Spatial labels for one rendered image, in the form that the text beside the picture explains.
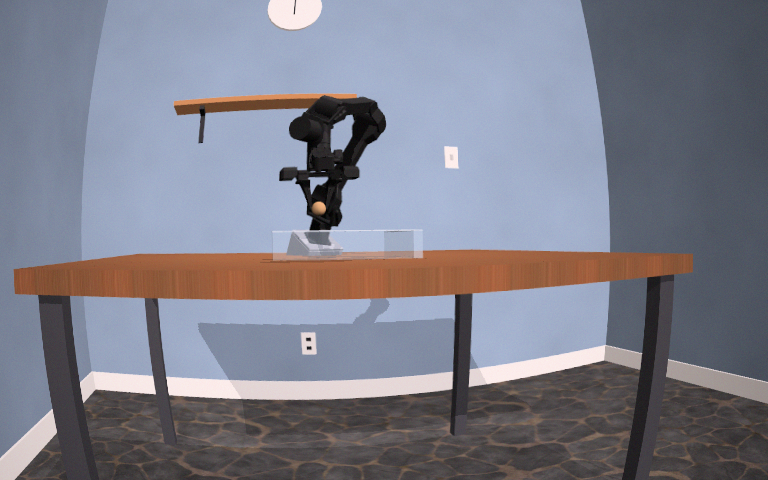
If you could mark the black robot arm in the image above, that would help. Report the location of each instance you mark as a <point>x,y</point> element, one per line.
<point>308,128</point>

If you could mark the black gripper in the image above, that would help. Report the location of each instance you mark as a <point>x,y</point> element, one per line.
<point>345,173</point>

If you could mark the peach ball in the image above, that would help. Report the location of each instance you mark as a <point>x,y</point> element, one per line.
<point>318,208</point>

